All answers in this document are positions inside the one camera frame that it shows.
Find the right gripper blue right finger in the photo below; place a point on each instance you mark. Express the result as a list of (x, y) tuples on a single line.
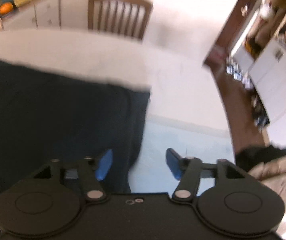
[(174, 161)]

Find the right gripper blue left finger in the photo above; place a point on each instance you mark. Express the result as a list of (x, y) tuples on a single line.
[(103, 163)]

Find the black garment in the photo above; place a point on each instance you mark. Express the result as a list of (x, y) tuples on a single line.
[(45, 116)]

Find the white kitchen cabinets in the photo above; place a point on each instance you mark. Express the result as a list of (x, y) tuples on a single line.
[(260, 53)]

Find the wooden slat-back chair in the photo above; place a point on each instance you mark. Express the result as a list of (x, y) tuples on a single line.
[(128, 18)]

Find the white drawer cabinet wooden top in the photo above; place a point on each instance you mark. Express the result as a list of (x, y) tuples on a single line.
[(37, 14)]

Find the orange round object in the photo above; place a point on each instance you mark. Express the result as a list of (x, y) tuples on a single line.
[(6, 8)]

